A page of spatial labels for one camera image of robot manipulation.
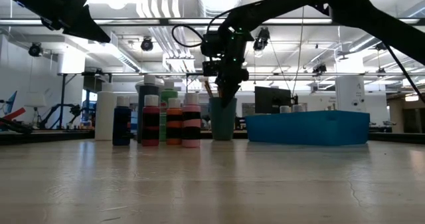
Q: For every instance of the black lab robot arm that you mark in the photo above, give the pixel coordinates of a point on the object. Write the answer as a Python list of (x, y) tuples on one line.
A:
[(16, 126), (75, 110)]

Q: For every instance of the red board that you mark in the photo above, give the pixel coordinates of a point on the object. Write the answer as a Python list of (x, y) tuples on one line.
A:
[(18, 113)]

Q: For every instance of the tall green paint bottle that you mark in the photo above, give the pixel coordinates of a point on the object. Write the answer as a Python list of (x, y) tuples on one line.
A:
[(168, 92)]

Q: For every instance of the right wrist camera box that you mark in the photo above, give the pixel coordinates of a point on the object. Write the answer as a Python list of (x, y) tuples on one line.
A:
[(212, 68)]

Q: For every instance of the black frame beam light strips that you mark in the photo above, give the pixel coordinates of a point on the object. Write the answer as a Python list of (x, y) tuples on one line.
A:
[(139, 21)]

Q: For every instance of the pink paint bottle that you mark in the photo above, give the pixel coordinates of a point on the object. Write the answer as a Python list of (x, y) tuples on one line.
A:
[(191, 124)]

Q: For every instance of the red paint bottle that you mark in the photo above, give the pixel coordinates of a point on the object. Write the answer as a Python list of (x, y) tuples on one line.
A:
[(151, 124)]

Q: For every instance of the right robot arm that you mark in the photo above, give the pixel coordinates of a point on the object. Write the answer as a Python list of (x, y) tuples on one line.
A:
[(365, 14)]

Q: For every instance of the orange paint bottle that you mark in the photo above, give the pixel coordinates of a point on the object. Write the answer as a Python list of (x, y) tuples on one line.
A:
[(174, 124)]

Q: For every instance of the black lab workbench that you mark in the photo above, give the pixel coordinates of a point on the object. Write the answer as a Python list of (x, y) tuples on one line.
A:
[(50, 137)]

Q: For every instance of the white cylindrical column unit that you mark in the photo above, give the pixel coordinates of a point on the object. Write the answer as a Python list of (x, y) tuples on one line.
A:
[(350, 94)]

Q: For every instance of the blue plastic bin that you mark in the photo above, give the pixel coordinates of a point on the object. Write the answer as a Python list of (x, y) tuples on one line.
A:
[(308, 129)]

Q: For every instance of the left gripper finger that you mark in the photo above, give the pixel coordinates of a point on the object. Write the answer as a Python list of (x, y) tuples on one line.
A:
[(79, 23)]

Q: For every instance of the black computer monitor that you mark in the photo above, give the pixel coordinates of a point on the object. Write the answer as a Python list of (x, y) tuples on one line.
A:
[(272, 99)]

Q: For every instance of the blue board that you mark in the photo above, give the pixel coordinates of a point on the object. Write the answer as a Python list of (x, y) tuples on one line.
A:
[(11, 101)]

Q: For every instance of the tall black bottle white cap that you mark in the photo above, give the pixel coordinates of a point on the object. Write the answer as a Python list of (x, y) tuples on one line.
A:
[(148, 89)]

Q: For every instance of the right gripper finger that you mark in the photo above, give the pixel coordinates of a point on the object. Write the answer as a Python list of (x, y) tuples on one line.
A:
[(229, 92)]

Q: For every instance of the black ceiling spotlight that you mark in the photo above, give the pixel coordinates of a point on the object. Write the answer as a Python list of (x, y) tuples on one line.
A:
[(319, 68), (261, 41), (34, 49), (381, 48), (146, 44)]

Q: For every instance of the green plastic cup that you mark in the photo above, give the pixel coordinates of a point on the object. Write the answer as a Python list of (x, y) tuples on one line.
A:
[(222, 124)]

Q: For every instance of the blue paint bottle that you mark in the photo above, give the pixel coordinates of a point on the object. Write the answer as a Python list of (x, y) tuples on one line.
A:
[(121, 127)]

